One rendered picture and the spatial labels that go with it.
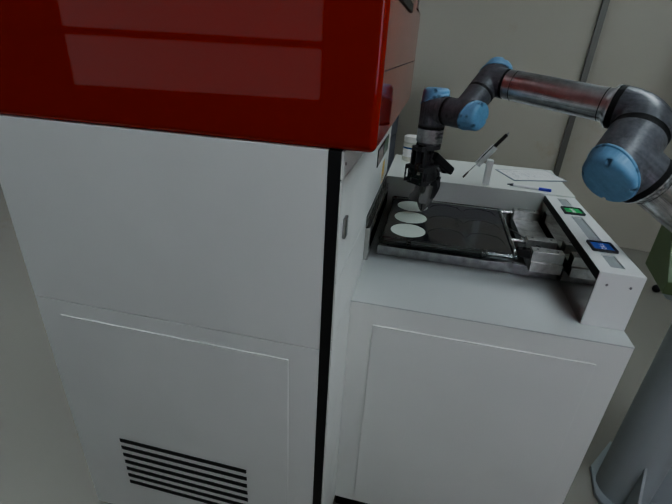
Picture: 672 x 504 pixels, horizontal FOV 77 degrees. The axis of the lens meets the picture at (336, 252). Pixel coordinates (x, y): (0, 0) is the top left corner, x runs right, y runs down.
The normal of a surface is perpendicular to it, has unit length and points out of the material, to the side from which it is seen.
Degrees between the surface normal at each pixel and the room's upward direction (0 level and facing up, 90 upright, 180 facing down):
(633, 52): 90
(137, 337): 90
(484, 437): 90
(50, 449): 0
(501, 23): 90
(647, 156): 62
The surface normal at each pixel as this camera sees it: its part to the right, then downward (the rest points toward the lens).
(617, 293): -0.22, 0.42
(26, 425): 0.05, -0.90
